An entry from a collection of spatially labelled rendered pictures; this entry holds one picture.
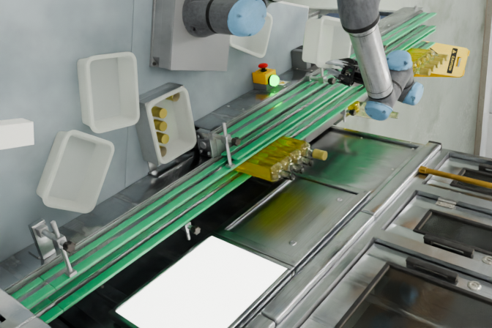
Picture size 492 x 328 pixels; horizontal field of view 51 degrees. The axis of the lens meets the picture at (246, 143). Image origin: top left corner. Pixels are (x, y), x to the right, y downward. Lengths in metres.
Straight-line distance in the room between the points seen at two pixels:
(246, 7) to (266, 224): 0.71
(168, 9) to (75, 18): 0.29
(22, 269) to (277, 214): 0.82
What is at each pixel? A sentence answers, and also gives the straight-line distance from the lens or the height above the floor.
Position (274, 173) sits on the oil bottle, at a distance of 1.75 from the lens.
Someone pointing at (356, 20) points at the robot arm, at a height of 1.45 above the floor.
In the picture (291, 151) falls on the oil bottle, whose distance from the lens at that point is 1.85.
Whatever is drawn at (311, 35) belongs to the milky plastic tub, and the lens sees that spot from 1.80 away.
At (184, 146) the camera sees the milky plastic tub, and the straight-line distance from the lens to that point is 1.77.
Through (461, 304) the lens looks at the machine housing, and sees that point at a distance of 1.54.
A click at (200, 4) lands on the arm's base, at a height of 0.91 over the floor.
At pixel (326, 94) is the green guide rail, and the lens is 2.22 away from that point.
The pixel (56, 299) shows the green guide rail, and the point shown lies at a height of 0.91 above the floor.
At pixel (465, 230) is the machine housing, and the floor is 1.65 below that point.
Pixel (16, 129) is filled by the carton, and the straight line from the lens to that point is 1.43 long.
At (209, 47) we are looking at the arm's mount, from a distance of 1.75.
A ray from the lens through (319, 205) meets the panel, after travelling 1.82.
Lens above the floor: 2.07
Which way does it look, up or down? 38 degrees down
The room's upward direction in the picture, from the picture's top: 105 degrees clockwise
